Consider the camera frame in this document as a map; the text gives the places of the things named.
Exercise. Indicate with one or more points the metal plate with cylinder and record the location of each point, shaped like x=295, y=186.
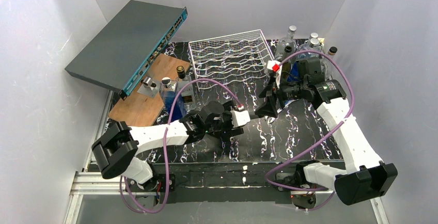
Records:
x=149, y=87

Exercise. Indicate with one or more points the dark wine bottle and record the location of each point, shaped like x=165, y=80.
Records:
x=286, y=67

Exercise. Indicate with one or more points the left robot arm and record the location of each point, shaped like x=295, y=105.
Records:
x=116, y=150

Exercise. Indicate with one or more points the grey network switch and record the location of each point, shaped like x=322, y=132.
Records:
x=123, y=51

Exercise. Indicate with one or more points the amber labelled bottle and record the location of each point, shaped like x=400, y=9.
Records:
x=187, y=94

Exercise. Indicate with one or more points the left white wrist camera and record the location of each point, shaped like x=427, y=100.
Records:
x=240, y=116

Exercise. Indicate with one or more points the clear bottle green label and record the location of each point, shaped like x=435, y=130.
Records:
x=286, y=45

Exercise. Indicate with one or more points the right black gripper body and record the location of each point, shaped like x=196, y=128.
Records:
x=274, y=97

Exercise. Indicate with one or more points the aluminium frame rail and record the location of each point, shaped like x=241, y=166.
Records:
x=230, y=181

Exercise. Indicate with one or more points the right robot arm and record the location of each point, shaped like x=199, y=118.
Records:
x=365, y=176

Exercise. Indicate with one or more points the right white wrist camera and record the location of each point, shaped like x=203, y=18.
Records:
x=274, y=68

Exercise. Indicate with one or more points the wooden board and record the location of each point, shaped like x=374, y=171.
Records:
x=144, y=105

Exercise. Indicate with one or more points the white wire wine rack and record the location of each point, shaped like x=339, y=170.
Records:
x=229, y=59

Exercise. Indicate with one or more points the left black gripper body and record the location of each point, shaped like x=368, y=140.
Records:
x=225, y=123

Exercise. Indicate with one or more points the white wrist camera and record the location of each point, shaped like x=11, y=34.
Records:
x=274, y=68
x=240, y=116

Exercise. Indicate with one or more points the clear bottle blue label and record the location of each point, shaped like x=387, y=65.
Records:
x=327, y=67

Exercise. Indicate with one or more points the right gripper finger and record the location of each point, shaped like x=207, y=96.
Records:
x=269, y=91
x=268, y=108

